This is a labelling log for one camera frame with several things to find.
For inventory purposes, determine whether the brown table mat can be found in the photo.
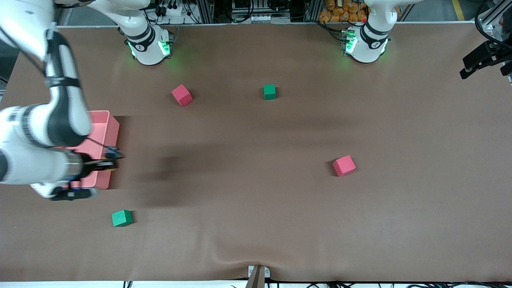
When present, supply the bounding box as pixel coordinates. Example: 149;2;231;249
0;22;512;282

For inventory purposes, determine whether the pile of orange packets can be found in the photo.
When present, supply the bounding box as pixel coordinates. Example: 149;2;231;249
319;0;368;23

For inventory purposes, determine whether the pink plastic bin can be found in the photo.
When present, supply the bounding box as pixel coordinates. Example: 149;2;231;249
56;110;120;190

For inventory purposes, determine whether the white power strip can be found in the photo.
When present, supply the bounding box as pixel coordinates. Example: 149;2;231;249
154;4;195;17

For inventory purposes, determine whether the red foam cube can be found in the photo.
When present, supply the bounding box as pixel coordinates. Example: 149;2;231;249
171;84;193;107
332;155;356;177

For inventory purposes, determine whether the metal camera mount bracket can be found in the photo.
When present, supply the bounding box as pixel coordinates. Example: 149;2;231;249
245;265;271;288

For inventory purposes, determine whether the aluminium frame profile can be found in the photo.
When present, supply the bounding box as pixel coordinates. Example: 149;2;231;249
478;0;512;32

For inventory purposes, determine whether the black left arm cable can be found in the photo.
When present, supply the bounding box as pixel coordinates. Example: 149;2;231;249
475;0;512;44

